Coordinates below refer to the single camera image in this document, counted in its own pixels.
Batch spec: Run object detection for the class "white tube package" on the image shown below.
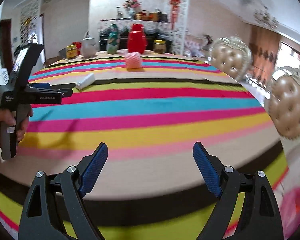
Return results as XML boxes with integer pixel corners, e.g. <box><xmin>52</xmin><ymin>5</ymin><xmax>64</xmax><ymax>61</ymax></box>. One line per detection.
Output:
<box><xmin>75</xmin><ymin>73</ymin><xmax>96</xmax><ymax>90</ymax></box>

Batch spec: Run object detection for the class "yellow label jar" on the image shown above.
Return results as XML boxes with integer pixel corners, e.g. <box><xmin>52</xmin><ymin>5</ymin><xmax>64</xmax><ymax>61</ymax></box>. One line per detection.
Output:
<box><xmin>66</xmin><ymin>44</ymin><xmax>78</xmax><ymax>60</ymax></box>

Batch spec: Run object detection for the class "white ceramic teapot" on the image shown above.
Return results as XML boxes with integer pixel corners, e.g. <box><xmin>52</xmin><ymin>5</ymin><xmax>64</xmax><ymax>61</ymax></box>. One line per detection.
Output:
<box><xmin>81</xmin><ymin>31</ymin><xmax>97</xmax><ymax>59</ymax></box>

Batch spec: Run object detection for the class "striped colourful tablecloth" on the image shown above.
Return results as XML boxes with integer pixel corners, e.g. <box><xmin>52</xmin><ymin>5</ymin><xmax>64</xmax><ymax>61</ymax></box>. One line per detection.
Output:
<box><xmin>0</xmin><ymin>53</ymin><xmax>288</xmax><ymax>239</ymax></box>

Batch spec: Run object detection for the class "green snack bag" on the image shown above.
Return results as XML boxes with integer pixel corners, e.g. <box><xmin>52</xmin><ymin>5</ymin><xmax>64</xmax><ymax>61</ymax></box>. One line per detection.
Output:
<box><xmin>106</xmin><ymin>23</ymin><xmax>120</xmax><ymax>55</ymax></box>

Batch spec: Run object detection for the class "far pink foam fruit net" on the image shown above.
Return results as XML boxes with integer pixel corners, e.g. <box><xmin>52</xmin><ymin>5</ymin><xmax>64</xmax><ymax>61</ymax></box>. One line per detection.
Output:
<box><xmin>125</xmin><ymin>52</ymin><xmax>142</xmax><ymax>69</ymax></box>

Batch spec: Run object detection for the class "red thermos jug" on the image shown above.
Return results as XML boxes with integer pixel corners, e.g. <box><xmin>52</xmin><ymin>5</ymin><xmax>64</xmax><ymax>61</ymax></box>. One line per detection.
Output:
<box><xmin>127</xmin><ymin>23</ymin><xmax>147</xmax><ymax>54</ymax></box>

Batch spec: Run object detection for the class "beige tufted chair near right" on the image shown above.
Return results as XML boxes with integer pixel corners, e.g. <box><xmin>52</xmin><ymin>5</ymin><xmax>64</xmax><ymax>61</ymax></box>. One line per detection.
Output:
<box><xmin>265</xmin><ymin>66</ymin><xmax>300</xmax><ymax>140</ymax></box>

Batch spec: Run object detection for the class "beige tufted chair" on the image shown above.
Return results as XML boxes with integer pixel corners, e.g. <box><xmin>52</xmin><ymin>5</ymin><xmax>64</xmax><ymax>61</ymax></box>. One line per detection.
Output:
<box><xmin>208</xmin><ymin>35</ymin><xmax>253</xmax><ymax>81</ymax></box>
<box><xmin>265</xmin><ymin>66</ymin><xmax>300</xmax><ymax>140</ymax></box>

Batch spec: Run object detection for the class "beige tufted chair far right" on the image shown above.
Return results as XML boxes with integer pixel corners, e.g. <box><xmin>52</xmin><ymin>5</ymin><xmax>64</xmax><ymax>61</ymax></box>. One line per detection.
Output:
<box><xmin>208</xmin><ymin>35</ymin><xmax>253</xmax><ymax>81</ymax></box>

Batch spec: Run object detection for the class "pink flower bouquet vase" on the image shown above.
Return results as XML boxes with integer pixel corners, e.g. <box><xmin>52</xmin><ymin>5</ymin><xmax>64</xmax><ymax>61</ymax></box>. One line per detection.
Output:
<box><xmin>122</xmin><ymin>0</ymin><xmax>141</xmax><ymax>19</ymax></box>

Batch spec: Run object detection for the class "brown jar yellow lid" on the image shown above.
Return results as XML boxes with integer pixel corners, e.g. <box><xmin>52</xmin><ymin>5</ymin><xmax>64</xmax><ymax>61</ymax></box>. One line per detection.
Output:
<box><xmin>153</xmin><ymin>40</ymin><xmax>166</xmax><ymax>54</ymax></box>

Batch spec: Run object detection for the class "black piano with lace cover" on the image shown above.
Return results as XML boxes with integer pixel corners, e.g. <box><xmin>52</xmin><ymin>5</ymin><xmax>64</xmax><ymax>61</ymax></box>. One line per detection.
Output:
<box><xmin>97</xmin><ymin>20</ymin><xmax>173</xmax><ymax>53</ymax></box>

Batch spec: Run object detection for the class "white ornate sofa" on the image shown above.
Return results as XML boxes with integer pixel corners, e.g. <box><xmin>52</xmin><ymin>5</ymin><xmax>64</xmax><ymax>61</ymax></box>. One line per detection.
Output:
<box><xmin>184</xmin><ymin>34</ymin><xmax>213</xmax><ymax>58</ymax></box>

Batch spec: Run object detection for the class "black handbag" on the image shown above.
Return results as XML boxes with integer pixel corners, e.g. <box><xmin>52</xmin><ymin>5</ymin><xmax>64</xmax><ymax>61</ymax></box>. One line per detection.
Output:
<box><xmin>155</xmin><ymin>8</ymin><xmax>168</xmax><ymax>23</ymax></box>

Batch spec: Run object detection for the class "white carved screen partition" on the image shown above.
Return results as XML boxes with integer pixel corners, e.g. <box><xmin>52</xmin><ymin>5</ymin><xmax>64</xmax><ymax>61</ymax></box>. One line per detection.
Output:
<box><xmin>164</xmin><ymin>0</ymin><xmax>190</xmax><ymax>55</ymax></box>

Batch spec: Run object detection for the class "brown curtain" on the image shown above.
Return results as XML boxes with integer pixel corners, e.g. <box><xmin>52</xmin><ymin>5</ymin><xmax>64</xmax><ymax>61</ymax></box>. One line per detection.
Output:
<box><xmin>249</xmin><ymin>25</ymin><xmax>281</xmax><ymax>86</ymax></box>

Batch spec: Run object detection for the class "red chinese knot decoration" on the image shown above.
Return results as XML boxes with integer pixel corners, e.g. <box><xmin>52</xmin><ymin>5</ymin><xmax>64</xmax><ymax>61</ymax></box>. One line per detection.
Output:
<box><xmin>170</xmin><ymin>0</ymin><xmax>181</xmax><ymax>30</ymax></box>

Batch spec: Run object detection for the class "chandelier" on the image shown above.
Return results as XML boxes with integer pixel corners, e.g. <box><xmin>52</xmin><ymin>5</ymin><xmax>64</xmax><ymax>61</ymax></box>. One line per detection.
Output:
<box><xmin>254</xmin><ymin>5</ymin><xmax>278</xmax><ymax>29</ymax></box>

